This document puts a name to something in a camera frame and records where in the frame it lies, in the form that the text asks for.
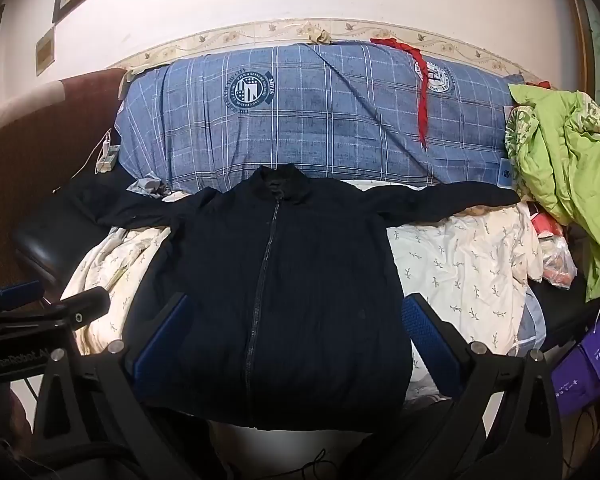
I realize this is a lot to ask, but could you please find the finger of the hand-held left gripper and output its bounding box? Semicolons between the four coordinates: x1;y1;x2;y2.
0;281;44;312
44;286;112;332

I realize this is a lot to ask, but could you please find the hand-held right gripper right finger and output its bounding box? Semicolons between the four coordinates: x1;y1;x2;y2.
401;293;565;480

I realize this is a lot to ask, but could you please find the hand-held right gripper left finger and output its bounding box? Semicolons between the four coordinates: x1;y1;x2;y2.
29;292;191;480

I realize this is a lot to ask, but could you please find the black zip jacket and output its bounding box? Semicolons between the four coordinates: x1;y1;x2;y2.
67;164;523;433

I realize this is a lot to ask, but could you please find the white leaf-print blanket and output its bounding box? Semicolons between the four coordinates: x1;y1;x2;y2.
60;180;546;411

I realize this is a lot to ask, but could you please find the light blue cloth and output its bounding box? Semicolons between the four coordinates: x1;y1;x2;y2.
517;290;548;356

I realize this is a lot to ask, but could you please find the grey cloth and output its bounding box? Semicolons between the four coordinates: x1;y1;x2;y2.
126;172;171;198

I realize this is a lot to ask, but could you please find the clear plastic bag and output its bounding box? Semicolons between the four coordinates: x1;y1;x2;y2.
540;235;578;291

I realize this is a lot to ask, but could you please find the purple bag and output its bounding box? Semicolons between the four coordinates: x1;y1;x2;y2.
550;312;600;418

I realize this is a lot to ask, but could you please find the red packet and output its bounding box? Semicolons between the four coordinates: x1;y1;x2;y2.
530;210;563;241

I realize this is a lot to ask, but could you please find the green quilted blanket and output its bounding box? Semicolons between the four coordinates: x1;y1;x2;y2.
504;82;600;303

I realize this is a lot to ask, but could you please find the blue plaid quilt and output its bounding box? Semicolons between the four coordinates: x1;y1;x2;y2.
114;39;526;196

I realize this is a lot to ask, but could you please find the black floor cable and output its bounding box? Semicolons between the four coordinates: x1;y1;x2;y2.
290;447;333;480

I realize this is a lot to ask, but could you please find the red strap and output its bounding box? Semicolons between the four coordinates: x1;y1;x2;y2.
370;36;433;150

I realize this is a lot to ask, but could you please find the small wall plaque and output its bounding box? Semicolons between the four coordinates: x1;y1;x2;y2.
35;30;56;73

